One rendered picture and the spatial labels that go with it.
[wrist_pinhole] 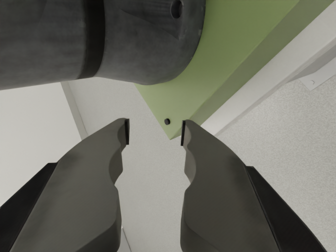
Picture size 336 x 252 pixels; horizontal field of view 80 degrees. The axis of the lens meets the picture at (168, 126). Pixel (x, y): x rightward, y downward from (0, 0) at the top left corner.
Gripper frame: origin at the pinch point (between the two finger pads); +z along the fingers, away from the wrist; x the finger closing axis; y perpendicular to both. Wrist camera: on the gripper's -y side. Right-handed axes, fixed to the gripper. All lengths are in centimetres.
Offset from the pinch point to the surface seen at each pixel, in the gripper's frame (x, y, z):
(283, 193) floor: 64, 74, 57
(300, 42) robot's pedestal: 13.0, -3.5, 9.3
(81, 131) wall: -106, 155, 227
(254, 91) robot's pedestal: 10.9, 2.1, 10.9
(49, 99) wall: -144, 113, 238
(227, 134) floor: 40, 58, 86
